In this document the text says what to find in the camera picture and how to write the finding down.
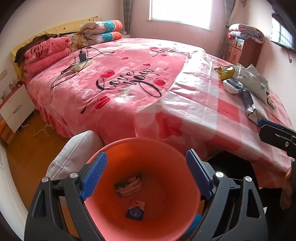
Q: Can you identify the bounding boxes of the grey barcode mailer bag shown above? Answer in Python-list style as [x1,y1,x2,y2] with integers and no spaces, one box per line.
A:
[240,88,268,125]

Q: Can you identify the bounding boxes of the large grey mailer bag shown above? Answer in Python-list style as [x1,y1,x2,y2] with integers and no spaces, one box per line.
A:
[233,63,269,105]

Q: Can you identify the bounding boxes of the pink plastic bucket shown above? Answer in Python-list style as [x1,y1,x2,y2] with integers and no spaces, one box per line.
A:
[85,138,200,240]

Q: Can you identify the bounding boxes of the grey cushion stool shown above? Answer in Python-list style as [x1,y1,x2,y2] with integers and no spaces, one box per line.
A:
[46,131,103,180]

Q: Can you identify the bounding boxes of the dark snack wrapper in bucket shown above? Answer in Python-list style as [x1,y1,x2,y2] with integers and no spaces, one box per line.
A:
[114,172,142,198]

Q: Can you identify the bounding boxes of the white blue plastic pack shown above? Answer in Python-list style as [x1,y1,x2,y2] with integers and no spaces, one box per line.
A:
[222,78,244,94]

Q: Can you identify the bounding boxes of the blue small packet in bucket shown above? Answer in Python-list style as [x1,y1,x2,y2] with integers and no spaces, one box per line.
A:
[126,200,146,221]

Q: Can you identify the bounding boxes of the pink checkered plastic sheet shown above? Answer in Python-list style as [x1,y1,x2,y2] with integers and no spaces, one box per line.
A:
[134,50,291,188]

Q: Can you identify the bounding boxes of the yellow snack wrapper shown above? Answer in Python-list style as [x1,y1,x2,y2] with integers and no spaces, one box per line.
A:
[214,65,236,80]

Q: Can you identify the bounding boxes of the brown wooden cabinet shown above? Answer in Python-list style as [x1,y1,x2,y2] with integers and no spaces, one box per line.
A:
[224,38,262,68]

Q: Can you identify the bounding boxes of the folded blankets on cabinet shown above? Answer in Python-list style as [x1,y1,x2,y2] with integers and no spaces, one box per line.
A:
[229,24,265,44]

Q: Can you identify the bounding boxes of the pink love you blanket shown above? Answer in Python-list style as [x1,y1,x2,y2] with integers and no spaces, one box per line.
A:
[26,38,203,143]

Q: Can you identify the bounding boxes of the white bedside table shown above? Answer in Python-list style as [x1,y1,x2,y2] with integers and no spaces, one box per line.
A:
[1,84,35,133]

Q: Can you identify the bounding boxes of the white power strip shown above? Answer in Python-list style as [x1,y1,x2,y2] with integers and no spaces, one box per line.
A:
[70,59,93,72]

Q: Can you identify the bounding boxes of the lower pink pillow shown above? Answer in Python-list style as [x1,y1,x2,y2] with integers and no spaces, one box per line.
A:
[23,48,71,78]

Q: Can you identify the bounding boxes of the window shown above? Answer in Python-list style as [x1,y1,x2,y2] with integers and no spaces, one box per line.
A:
[149,0,212,30]

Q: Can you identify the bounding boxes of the floral pillow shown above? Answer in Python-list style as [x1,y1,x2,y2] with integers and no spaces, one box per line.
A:
[66,32,89,52]

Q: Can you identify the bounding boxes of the pink love you pillow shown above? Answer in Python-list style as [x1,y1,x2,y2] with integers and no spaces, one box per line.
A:
[23,37,71,64]

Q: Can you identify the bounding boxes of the rolled colourful quilt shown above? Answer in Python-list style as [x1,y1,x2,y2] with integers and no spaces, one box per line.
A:
[80,20,123,45]

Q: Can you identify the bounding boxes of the yellow headboard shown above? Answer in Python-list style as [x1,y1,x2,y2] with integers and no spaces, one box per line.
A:
[10,16,102,80]

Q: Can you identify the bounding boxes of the grey curtain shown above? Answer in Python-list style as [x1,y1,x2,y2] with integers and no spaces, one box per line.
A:
[123,0,133,35]

